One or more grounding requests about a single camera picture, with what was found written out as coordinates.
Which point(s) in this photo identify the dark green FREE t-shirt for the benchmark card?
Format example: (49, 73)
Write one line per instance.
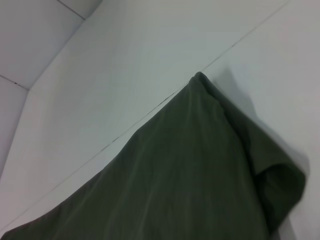
(187, 175)

